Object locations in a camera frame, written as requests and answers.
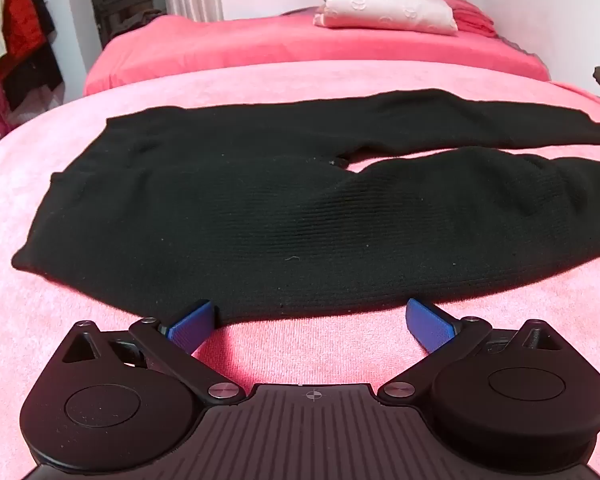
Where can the bed with pink sheet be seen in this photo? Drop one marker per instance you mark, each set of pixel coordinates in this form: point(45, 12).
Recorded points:
point(260, 42)

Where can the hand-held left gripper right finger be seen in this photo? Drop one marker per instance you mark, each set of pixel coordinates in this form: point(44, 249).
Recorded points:
point(428, 326)

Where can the black hanging garment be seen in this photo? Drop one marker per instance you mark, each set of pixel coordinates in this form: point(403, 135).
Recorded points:
point(35, 72)

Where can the pale pink pillow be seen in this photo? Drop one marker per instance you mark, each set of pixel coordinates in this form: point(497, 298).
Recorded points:
point(385, 7)

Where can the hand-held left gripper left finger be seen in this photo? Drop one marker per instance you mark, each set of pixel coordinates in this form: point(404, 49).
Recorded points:
point(192, 329)

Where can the red hanging jacket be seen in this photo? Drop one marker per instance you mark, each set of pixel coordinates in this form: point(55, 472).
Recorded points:
point(22, 17)

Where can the black knit pants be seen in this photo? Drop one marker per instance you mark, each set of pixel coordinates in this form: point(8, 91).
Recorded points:
point(260, 210)

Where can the pink fleece blanket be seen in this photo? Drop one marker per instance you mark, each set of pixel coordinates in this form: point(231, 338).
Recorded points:
point(80, 320)

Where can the red folded blanket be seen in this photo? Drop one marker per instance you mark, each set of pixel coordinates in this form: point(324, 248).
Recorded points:
point(472, 17)

